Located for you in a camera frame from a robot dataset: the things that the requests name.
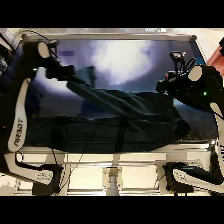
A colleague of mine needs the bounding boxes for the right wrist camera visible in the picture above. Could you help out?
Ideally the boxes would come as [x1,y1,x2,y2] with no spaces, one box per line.
[168,50,187,73]

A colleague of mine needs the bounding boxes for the blue jeans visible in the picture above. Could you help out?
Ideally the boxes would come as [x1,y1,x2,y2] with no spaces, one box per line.
[25,65,193,155]

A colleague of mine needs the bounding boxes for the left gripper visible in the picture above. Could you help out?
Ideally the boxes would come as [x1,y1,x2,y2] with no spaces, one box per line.
[45,64,77,80]

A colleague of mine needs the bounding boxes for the black cable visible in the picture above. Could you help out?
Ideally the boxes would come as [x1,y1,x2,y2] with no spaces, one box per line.
[54,123,101,194]

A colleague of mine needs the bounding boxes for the silver frame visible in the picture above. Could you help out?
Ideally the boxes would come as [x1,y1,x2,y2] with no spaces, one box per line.
[13,29,222,197]

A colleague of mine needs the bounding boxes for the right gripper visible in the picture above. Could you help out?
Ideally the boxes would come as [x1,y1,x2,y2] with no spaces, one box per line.
[155,77,178,95]

